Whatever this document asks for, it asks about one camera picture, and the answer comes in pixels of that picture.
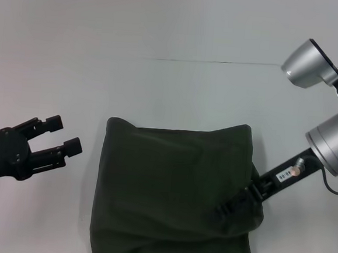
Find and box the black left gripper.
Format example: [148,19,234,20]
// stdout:
[0,110,85,196]

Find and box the dark green FREE t-shirt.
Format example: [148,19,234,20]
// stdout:
[87,112,272,253]

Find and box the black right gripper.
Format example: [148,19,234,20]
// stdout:
[207,140,322,233]

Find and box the right wrist cable with plug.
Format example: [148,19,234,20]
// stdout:
[287,155,338,198]

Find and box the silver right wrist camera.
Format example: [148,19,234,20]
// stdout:
[277,36,338,113]

